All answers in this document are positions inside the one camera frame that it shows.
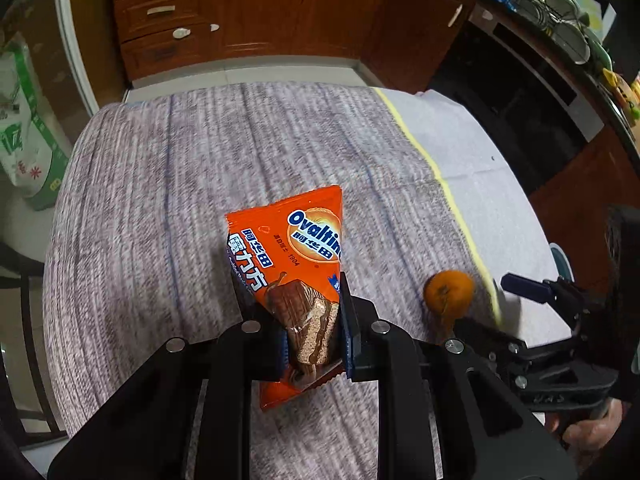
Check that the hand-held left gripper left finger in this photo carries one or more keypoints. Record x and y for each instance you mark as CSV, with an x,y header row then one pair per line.
x,y
260,350

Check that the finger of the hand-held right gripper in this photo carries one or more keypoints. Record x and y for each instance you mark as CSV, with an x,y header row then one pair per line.
x,y
490,337
525,287

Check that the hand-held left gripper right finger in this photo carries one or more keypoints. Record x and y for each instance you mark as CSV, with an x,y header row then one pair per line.
x,y
350,355

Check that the orange tangerine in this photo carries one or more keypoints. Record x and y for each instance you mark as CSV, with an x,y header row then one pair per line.
x,y
447,292

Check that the orange chocolate wafer packet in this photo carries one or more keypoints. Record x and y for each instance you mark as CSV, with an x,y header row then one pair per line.
x,y
280,240

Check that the person's right hand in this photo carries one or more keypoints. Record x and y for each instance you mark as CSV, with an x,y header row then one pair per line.
x,y
590,435

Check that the wooden sink cabinet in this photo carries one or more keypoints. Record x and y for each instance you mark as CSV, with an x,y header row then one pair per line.
x,y
590,180

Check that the grey striped tablecloth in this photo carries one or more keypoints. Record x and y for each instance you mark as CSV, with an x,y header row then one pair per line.
x,y
175,185

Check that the built-in black oven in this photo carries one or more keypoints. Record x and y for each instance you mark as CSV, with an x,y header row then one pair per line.
x,y
500,100

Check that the black kitchen countertop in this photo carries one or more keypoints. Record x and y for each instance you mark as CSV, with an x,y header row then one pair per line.
x,y
615,110

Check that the yellow green kitchen utensils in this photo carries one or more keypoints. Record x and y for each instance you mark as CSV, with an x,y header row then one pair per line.
x,y
622,92

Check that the metal dish rack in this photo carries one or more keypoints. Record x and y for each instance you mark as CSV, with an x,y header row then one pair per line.
x,y
565,30

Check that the black metal chair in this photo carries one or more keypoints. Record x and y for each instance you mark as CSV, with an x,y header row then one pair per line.
x,y
12,265

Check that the wooden corner cabinet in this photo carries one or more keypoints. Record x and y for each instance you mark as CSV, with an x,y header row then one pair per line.
x,y
415,30

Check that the green white sack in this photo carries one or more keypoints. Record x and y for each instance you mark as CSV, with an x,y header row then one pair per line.
x,y
25,135

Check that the wooden drawer cabinet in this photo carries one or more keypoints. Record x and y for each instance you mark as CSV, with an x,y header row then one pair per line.
x,y
280,10

